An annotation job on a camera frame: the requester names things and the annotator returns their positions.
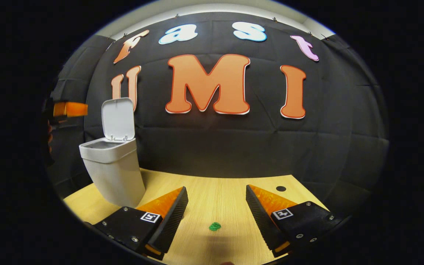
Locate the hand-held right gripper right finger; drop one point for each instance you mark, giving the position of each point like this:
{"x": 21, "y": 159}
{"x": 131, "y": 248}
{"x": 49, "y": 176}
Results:
{"x": 261, "y": 221}

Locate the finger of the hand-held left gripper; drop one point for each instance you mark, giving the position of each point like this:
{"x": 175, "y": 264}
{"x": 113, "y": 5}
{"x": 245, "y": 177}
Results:
{"x": 74, "y": 109}

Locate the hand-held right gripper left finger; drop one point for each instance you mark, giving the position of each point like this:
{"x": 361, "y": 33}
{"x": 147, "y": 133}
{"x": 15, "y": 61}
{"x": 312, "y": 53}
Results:
{"x": 168, "y": 224}

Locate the green paper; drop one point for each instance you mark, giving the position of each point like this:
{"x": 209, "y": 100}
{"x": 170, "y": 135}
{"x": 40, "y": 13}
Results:
{"x": 215, "y": 226}

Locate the white desktop garbage bin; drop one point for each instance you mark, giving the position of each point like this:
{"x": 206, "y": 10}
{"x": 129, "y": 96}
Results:
{"x": 112, "y": 173}

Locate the wooden desktop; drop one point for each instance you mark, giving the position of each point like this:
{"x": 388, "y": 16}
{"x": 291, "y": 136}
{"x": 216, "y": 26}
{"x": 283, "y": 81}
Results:
{"x": 215, "y": 195}

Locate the round black desk grommet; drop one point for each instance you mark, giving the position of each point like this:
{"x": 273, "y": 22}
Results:
{"x": 281, "y": 188}

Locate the black backdrop cloth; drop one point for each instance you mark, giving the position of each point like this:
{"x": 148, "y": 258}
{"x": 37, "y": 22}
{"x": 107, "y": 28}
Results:
{"x": 215, "y": 147}

